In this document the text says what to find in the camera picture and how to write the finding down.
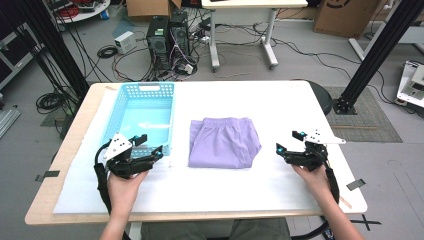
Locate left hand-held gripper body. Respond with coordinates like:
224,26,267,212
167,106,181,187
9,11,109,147
103,132,158,179

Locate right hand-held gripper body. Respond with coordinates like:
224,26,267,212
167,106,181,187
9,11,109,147
285,129,347,172

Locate blue plastic basket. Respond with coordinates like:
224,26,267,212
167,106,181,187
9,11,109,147
101,81,176,158

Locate purple pants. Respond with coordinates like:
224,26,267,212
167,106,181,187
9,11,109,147
187,116,263,170

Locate person's right hand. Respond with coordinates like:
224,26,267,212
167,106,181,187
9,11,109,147
291,165,335,205

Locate person's left hand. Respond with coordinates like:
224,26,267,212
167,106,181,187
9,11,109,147
107,169,150,218

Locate black round stool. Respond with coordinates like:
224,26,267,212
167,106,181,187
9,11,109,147
305,79,334,116

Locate black tape strip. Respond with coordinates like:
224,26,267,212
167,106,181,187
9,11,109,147
346,178,367,192
34,170,61,183

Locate grey floor mat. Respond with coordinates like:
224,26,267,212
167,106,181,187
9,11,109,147
324,86,404,144

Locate person's lap in olive trousers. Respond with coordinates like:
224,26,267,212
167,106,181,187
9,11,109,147
141,217,292,240

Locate black computer tower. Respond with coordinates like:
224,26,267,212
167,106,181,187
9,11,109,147
169,12,192,58
146,16,171,71

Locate small white box device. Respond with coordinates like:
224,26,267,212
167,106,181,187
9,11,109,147
113,30,137,55

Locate black metal stand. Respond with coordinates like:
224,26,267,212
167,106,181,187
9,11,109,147
332,0,424,116
13,0,91,101

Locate white machine base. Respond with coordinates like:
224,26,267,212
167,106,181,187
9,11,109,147
396,61,424,110

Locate metal rails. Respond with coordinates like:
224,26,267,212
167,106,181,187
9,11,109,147
0,107,21,140

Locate cardboard box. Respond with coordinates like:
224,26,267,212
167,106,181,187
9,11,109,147
125,0,183,18
312,0,385,39

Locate round white table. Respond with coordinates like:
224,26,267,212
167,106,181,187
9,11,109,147
49,0,111,25

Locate white desk with legs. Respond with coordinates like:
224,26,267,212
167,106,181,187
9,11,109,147
201,0,310,73

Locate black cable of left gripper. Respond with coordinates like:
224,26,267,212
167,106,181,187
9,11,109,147
93,142,113,215

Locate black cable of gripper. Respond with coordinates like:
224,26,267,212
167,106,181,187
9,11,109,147
93,142,113,215
289,165,341,240

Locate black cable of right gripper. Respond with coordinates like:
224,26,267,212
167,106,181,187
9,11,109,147
289,165,341,240

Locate coiled black cable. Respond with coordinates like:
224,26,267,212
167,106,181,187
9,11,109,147
96,44,120,60
35,92,69,115

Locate red coiled cable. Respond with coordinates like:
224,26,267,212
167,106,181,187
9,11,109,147
57,4,81,20

